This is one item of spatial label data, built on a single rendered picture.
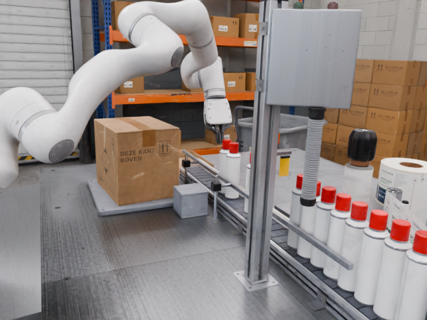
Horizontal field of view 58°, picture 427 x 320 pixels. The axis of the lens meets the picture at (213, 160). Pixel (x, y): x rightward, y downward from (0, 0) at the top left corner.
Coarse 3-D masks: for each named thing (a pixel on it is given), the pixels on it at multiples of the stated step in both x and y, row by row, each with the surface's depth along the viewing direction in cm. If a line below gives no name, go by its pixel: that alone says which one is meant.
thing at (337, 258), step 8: (184, 152) 174; (200, 160) 159; (208, 168) 149; (232, 184) 131; (240, 192) 126; (272, 216) 109; (280, 216) 106; (288, 224) 102; (296, 232) 99; (304, 232) 96; (312, 240) 93; (320, 248) 90; (328, 248) 89; (336, 256) 85; (344, 264) 83; (352, 264) 82
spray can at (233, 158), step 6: (234, 144) 135; (234, 150) 136; (228, 156) 136; (234, 156) 135; (240, 156) 137; (228, 162) 137; (234, 162) 136; (228, 168) 137; (234, 168) 136; (228, 174) 138; (234, 174) 137; (234, 180) 138; (228, 192) 139; (234, 192) 139; (228, 198) 140; (234, 198) 140
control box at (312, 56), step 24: (288, 24) 76; (312, 24) 75; (336, 24) 74; (360, 24) 74; (288, 48) 77; (312, 48) 76; (336, 48) 75; (288, 72) 78; (312, 72) 77; (336, 72) 76; (288, 96) 79; (312, 96) 78; (336, 96) 78
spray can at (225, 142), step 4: (224, 140) 140; (228, 140) 140; (224, 144) 140; (228, 144) 140; (224, 148) 141; (228, 148) 141; (220, 152) 141; (224, 152) 140; (228, 152) 140; (220, 156) 142; (224, 156) 141; (220, 160) 142; (224, 160) 141; (220, 164) 142; (224, 164) 141; (220, 168) 143; (224, 168) 142; (220, 172) 143; (224, 172) 142; (224, 176) 142; (220, 180) 144; (224, 188) 144; (220, 192) 145; (224, 192) 144
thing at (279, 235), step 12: (192, 168) 176; (204, 180) 160; (228, 204) 135; (240, 204) 135; (276, 228) 117; (276, 240) 110; (288, 252) 103; (324, 276) 92; (336, 288) 88; (348, 300) 83; (360, 312) 80; (372, 312) 80
